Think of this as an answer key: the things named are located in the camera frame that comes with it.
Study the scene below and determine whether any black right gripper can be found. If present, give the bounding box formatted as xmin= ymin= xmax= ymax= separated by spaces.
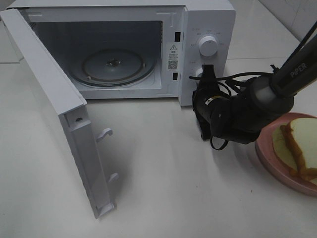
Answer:
xmin=192 ymin=64 xmax=235 ymax=140

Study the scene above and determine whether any pink round plate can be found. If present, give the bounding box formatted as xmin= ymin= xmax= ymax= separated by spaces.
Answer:
xmin=255 ymin=113 xmax=317 ymax=197

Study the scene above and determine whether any white bread sandwich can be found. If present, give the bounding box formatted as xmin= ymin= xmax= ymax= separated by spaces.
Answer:
xmin=272 ymin=118 xmax=317 ymax=185

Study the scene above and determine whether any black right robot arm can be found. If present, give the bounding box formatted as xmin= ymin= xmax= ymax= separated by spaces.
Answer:
xmin=192 ymin=37 xmax=317 ymax=150

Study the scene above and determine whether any white lower microwave knob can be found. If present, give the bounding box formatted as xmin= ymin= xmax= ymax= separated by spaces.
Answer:
xmin=195 ymin=67 xmax=203 ymax=77

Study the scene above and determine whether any white microwave knob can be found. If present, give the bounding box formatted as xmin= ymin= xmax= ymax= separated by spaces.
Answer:
xmin=195 ymin=67 xmax=203 ymax=77
xmin=199 ymin=35 xmax=218 ymax=57

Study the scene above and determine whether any white upper microwave knob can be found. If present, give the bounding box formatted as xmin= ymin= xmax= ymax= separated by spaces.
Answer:
xmin=199 ymin=35 xmax=218 ymax=57

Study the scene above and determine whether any white microwave oven body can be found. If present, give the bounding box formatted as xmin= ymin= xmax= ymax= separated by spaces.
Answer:
xmin=6 ymin=0 xmax=236 ymax=106

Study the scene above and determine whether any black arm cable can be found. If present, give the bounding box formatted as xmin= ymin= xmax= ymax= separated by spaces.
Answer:
xmin=189 ymin=22 xmax=317 ymax=151

